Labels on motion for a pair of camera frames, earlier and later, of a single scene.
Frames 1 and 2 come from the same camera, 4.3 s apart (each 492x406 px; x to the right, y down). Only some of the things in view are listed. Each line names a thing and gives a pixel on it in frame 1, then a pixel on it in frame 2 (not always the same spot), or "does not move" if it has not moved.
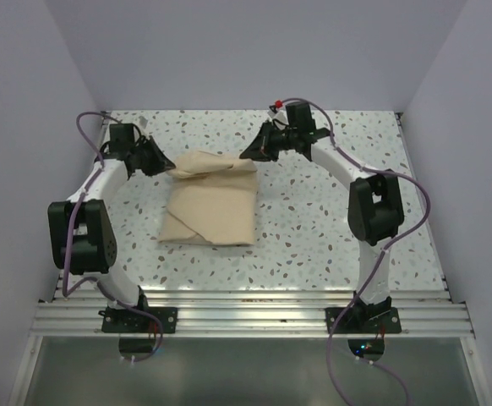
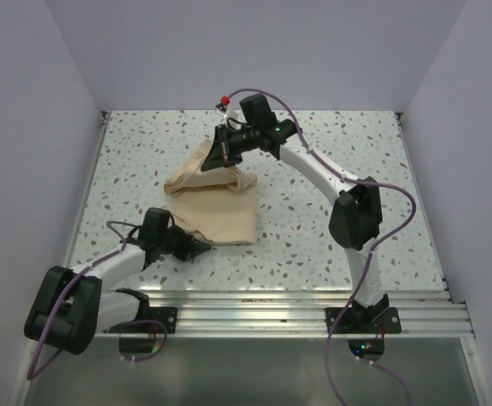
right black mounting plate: x=363 y=321 does not move
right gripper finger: x=259 y=150 → x=219 y=155
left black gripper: x=161 y=163 → x=190 y=246
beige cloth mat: x=212 y=200 does not move
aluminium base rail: x=256 y=313 does not move
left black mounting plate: x=123 y=320 does not move
